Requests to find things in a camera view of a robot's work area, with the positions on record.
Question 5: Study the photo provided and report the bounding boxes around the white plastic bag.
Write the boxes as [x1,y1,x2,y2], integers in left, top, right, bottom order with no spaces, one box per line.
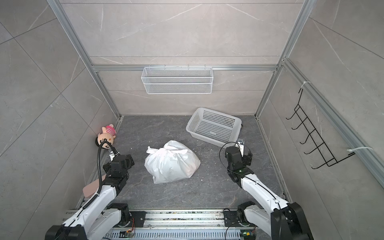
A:
[145,140,201,184]

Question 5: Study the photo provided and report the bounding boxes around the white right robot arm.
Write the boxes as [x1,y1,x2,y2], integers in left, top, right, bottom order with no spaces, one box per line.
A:
[225,142,314,240]

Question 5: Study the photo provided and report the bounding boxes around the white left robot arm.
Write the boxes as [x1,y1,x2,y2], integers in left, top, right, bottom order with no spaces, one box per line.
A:
[45,155,135,240]

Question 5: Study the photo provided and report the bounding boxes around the pink plush doll toy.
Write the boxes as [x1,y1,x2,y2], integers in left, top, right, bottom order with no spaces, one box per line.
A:
[95,124,117,147]

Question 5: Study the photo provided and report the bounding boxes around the white plastic perforated basket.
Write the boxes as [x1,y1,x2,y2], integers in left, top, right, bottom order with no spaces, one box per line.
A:
[186,108,242,147]

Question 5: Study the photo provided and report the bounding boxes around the pink block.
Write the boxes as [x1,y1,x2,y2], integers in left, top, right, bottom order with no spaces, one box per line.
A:
[83,179,99,199]

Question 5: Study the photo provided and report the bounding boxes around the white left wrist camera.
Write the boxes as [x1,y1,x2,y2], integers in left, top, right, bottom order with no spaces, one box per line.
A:
[109,151,119,162]

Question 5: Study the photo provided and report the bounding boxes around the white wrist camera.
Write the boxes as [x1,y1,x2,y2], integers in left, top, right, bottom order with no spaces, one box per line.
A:
[237,139,245,156]
[109,151,119,162]

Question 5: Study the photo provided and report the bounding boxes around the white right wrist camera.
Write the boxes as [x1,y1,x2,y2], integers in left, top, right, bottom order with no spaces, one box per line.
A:
[237,139,245,156]

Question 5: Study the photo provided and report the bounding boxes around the black corrugated cable hose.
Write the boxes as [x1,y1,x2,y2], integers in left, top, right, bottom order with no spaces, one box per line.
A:
[96,140,119,196]

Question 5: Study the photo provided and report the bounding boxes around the black wire hook rack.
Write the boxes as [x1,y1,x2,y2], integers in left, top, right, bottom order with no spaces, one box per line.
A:
[286,89,356,170]

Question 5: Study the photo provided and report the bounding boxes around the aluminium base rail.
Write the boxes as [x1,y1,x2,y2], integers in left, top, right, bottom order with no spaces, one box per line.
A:
[62,209,310,240]

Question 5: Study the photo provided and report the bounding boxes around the white wire wall shelf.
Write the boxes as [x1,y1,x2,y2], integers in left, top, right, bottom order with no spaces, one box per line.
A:
[141,67,214,95]

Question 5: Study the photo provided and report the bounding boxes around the aluminium frame profiles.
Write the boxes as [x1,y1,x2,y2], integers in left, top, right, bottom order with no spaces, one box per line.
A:
[48,1,384,185]

